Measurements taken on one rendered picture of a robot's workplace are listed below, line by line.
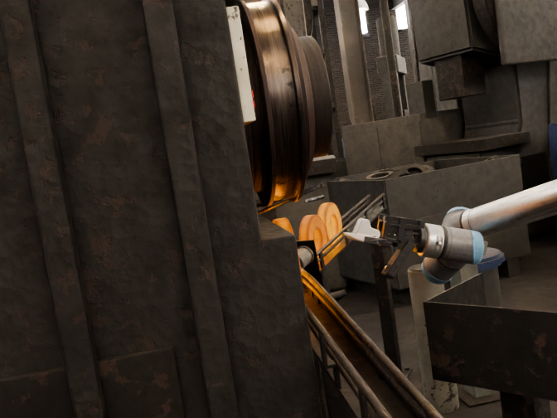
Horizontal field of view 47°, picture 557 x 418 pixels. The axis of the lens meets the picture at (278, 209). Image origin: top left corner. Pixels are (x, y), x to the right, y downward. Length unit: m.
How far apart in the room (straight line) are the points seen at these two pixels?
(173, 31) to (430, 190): 2.93
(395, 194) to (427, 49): 1.93
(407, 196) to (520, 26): 1.77
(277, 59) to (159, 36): 0.37
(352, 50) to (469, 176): 6.77
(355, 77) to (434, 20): 5.34
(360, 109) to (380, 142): 4.70
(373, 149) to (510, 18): 1.73
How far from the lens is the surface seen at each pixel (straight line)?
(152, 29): 1.00
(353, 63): 10.52
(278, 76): 1.30
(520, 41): 4.94
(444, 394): 2.42
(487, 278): 2.84
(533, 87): 5.45
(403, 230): 1.70
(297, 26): 4.22
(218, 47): 1.03
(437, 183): 3.83
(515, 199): 1.81
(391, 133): 5.67
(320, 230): 2.06
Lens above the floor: 1.02
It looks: 6 degrees down
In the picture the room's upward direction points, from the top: 9 degrees counter-clockwise
